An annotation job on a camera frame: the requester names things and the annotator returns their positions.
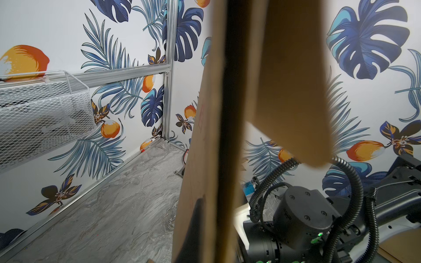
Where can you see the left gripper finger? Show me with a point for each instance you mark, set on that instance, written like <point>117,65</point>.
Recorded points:
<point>191,248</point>

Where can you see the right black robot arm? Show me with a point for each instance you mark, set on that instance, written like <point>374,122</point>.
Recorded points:
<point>292,224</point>

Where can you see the white mesh wall basket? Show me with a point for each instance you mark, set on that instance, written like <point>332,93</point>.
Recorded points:
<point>40,112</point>

